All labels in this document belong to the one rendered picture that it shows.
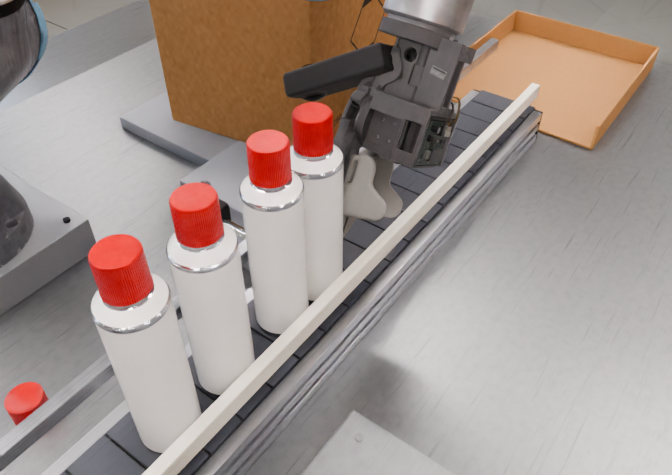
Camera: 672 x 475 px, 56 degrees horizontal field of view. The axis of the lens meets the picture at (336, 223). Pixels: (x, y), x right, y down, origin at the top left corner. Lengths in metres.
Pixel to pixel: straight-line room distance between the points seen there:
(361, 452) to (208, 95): 0.54
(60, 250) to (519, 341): 0.51
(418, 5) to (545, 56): 0.67
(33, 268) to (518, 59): 0.84
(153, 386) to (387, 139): 0.29
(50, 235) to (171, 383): 0.34
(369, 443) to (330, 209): 0.20
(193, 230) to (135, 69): 0.75
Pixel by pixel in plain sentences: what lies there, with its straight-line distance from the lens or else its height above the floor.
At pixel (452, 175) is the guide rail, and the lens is 0.74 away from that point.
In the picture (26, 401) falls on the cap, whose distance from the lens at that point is 0.65.
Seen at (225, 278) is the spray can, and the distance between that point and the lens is 0.46.
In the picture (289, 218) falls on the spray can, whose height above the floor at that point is 1.03.
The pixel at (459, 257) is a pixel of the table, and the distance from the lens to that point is 0.76.
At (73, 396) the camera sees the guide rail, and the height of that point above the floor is 0.96.
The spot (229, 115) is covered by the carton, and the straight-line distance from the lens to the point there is 0.89.
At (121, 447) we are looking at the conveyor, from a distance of 0.57.
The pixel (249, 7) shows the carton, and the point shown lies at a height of 1.05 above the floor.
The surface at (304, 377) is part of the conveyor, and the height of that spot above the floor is 0.87.
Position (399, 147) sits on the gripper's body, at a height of 1.03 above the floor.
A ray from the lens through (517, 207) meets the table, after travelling 0.84.
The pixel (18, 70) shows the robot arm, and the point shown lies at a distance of 0.79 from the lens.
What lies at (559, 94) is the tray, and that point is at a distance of 1.10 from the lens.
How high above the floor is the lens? 1.36
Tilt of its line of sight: 42 degrees down
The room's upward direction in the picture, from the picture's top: straight up
